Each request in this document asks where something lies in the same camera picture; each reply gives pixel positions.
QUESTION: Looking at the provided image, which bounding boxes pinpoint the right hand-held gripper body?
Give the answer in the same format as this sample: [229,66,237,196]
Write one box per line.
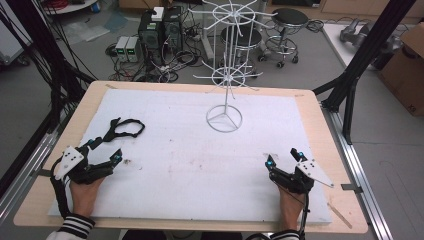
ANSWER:
[270,159,335,195]

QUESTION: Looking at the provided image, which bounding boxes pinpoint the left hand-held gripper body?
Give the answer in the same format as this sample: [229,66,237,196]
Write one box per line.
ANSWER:
[53,145,116,186]

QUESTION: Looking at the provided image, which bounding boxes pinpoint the person's left hand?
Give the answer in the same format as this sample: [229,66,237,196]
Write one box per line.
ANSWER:
[69,176,106,219]

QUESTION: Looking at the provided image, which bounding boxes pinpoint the person's right hand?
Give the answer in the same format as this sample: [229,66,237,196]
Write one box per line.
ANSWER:
[278,186,306,232]

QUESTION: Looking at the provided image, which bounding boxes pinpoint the grey tape strip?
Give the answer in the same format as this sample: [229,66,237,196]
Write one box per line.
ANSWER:
[340,183,364,194]
[31,168,54,178]

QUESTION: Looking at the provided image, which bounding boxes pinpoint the thin wooden stick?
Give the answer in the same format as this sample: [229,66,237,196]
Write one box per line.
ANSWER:
[327,202,353,230]

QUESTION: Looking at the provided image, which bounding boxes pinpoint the white foam mat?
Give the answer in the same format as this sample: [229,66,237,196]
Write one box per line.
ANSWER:
[48,88,333,225]

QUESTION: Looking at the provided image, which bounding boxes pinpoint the person's dark pants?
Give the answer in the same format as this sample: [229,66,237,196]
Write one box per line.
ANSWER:
[121,229,244,240]

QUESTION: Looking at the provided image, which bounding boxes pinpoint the grey power supply unit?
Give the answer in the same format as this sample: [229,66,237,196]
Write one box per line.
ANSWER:
[114,35,130,63]
[125,36,142,63]

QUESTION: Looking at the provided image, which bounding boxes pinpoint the black computer tower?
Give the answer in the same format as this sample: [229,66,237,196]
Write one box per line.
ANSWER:
[137,9,165,66]
[163,6,184,54]

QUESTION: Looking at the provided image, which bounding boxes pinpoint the black round stool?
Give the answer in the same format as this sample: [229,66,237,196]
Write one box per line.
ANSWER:
[218,25,264,79]

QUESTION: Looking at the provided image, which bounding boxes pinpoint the brown cardboard box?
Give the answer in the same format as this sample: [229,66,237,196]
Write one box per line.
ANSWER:
[378,21,424,118]

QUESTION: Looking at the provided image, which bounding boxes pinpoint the white table leg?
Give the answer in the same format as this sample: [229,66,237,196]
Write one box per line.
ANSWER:
[199,11,216,69]

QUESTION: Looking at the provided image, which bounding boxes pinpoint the black round stool chrome base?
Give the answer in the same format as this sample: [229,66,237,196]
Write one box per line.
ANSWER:
[258,7,311,69]

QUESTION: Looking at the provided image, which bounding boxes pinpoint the white box with black plug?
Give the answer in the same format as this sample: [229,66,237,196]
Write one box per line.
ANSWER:
[150,6,165,23]

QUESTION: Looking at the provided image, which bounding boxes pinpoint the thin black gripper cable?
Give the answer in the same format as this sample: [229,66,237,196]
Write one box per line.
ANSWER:
[244,189,311,240]

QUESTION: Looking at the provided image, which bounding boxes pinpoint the aluminium frame rail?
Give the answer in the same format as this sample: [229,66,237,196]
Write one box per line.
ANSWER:
[0,129,61,224]
[319,103,394,240]

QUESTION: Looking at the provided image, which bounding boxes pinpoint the white wire display rack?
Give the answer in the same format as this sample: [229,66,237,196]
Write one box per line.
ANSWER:
[187,0,278,134]

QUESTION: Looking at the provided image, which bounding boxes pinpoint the tangle of floor cables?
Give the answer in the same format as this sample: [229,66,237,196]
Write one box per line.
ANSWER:
[104,43,201,84]

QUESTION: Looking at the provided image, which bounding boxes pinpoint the black frame post with cables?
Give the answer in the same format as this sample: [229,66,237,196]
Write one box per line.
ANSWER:
[0,0,98,134]

